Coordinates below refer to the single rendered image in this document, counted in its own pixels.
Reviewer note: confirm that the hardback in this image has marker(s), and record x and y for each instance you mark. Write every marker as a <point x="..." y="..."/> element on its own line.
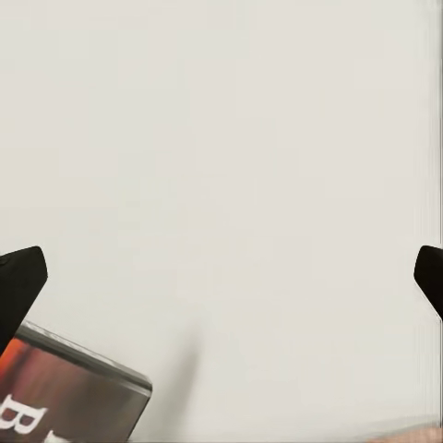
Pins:
<point x="54" y="391"/>

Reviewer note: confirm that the bed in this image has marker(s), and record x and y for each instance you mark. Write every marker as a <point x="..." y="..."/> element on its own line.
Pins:
<point x="230" y="197"/>

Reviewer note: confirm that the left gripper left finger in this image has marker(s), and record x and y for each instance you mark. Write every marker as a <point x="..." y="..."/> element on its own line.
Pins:
<point x="23" y="273"/>

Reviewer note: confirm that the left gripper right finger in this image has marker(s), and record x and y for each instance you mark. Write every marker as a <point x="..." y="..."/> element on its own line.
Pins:
<point x="428" y="273"/>

